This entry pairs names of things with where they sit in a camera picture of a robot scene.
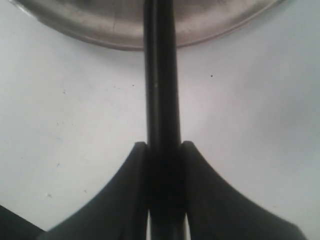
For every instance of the round steel plate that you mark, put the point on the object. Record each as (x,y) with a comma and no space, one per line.
(118,24)

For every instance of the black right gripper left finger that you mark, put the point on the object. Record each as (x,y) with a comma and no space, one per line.
(118,212)

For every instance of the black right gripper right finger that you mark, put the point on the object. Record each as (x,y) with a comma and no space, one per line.
(217,211)

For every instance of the black kitchen knife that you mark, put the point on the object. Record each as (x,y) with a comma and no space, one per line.
(166,174)

